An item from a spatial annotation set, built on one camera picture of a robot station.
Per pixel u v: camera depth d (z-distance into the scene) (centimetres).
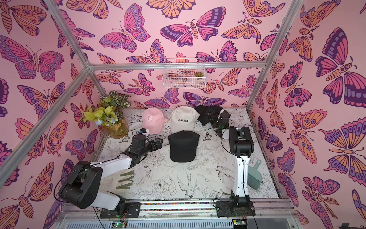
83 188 44
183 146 96
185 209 75
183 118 104
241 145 62
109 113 87
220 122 92
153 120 103
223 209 73
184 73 95
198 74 92
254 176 83
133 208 74
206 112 106
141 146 72
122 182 83
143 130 82
